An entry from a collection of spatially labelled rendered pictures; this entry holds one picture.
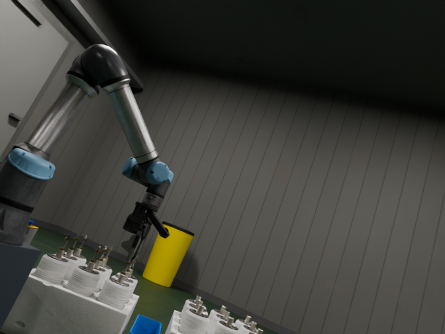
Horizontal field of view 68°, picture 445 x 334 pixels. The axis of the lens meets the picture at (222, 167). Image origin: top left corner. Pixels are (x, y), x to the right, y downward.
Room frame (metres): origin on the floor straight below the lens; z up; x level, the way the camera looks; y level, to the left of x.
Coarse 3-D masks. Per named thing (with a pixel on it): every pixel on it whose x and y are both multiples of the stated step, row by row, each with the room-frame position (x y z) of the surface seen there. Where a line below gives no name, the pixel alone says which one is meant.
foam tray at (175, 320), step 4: (176, 312) 1.58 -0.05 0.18; (180, 312) 1.61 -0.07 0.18; (172, 316) 1.54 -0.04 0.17; (176, 316) 1.50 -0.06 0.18; (172, 320) 1.41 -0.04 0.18; (176, 320) 1.42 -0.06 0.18; (172, 324) 1.33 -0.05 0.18; (176, 324) 1.36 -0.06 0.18; (168, 328) 1.47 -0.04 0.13; (172, 328) 1.28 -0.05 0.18; (176, 328) 1.30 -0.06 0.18; (168, 332) 1.33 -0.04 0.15; (172, 332) 1.23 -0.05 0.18; (176, 332) 1.24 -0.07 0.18
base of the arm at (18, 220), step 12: (0, 204) 0.87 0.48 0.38; (12, 204) 0.88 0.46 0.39; (0, 216) 0.88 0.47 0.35; (12, 216) 0.89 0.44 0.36; (24, 216) 0.92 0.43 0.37; (0, 228) 0.87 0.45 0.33; (12, 228) 0.89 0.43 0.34; (24, 228) 0.93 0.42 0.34; (0, 240) 0.88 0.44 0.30; (12, 240) 0.90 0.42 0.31; (24, 240) 0.95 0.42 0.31
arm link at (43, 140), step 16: (80, 64) 0.99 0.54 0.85; (80, 80) 1.01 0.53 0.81; (96, 80) 1.02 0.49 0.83; (64, 96) 1.01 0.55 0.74; (80, 96) 1.03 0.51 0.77; (96, 96) 1.08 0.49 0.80; (48, 112) 1.01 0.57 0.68; (64, 112) 1.02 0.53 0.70; (48, 128) 1.01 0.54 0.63; (64, 128) 1.04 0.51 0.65; (16, 144) 1.00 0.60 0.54; (32, 144) 1.01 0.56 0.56; (48, 144) 1.02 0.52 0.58; (48, 160) 1.04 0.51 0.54
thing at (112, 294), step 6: (108, 282) 1.25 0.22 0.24; (114, 282) 1.25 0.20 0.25; (102, 288) 1.27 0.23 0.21; (108, 288) 1.25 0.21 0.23; (114, 288) 1.24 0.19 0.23; (120, 288) 1.24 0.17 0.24; (126, 288) 1.26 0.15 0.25; (102, 294) 1.25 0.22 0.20; (108, 294) 1.24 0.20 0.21; (114, 294) 1.24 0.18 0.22; (120, 294) 1.25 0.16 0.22; (126, 294) 1.27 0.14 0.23; (102, 300) 1.25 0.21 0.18; (108, 300) 1.24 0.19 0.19; (114, 300) 1.24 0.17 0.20; (120, 300) 1.26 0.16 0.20; (114, 306) 1.25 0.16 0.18; (120, 306) 1.26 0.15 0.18
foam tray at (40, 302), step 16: (32, 272) 1.26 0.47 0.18; (32, 288) 1.20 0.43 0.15; (48, 288) 1.20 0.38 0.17; (64, 288) 1.22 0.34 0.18; (16, 304) 1.20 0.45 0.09; (32, 304) 1.20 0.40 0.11; (48, 304) 1.20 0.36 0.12; (64, 304) 1.20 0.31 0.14; (80, 304) 1.21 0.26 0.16; (96, 304) 1.21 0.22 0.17; (128, 304) 1.37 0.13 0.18; (16, 320) 1.20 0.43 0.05; (32, 320) 1.20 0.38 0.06; (48, 320) 1.20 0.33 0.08; (64, 320) 1.21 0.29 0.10; (80, 320) 1.21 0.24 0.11; (96, 320) 1.21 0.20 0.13; (112, 320) 1.21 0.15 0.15; (128, 320) 1.55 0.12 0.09
